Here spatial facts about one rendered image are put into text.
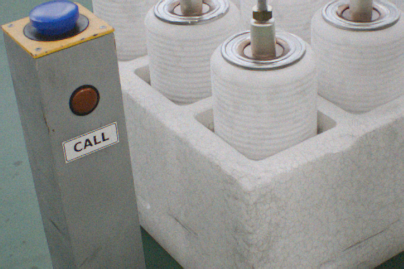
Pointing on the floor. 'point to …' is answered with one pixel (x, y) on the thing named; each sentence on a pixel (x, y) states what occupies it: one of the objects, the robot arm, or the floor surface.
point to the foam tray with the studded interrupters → (265, 185)
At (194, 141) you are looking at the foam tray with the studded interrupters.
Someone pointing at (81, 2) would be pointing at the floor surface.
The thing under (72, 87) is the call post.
